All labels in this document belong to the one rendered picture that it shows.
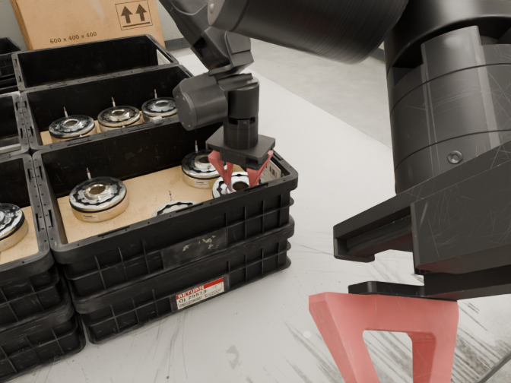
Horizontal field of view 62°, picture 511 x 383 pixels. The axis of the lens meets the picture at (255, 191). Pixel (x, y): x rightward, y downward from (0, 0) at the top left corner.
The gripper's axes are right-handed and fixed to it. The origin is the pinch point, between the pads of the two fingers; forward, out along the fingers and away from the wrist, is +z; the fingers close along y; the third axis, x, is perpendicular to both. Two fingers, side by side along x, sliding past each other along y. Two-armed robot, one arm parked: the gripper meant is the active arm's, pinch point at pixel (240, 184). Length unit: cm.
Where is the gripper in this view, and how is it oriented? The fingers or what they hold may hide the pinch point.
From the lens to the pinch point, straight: 76.7
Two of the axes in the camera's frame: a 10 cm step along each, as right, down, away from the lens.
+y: 9.1, 2.7, -3.1
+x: 4.2, -5.6, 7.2
